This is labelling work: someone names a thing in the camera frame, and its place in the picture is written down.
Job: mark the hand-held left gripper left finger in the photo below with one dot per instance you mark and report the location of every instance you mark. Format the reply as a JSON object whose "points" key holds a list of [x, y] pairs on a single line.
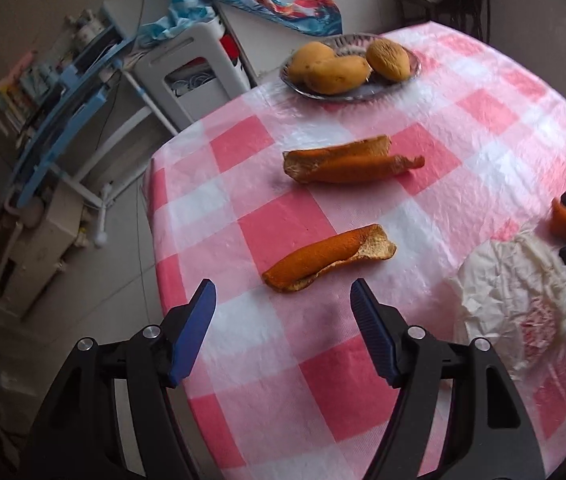
{"points": [[193, 335]]}

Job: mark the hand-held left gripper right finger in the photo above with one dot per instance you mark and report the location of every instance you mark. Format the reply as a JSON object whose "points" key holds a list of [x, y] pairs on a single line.
{"points": [[373, 330]]}

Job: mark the curled orange peel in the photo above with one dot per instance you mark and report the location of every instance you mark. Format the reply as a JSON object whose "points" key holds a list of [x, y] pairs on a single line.
{"points": [[328, 260]]}

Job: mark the pink white checked tablecloth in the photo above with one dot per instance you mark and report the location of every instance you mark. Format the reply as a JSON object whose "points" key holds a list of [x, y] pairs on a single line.
{"points": [[313, 385]]}

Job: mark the large white crumpled tissue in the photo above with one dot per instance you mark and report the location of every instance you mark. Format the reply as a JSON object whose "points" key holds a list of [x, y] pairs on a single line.
{"points": [[508, 290]]}

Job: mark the long orange peel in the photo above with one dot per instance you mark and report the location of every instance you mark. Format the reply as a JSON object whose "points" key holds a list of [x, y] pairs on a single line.
{"points": [[353, 167]]}

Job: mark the cream television stand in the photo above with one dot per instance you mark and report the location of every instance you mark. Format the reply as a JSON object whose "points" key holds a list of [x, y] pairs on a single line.
{"points": [[45, 250]]}

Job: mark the grey glass plate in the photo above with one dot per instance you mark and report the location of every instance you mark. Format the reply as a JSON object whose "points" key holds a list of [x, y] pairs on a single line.
{"points": [[393, 87]]}

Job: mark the blue white desk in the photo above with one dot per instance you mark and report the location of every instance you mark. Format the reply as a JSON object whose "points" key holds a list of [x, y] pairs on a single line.
{"points": [[63, 105]]}

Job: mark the white plastic stool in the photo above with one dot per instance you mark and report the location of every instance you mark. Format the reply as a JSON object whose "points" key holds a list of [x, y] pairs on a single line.
{"points": [[195, 70]]}

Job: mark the row of books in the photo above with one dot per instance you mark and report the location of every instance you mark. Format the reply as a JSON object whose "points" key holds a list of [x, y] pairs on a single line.
{"points": [[10, 100]]}

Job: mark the white cabinet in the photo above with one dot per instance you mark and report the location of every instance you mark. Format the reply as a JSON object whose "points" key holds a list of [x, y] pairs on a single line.
{"points": [[263, 42]]}

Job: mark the blue plastic bag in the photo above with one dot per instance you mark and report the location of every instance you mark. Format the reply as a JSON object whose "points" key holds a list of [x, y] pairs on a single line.
{"points": [[178, 15]]}

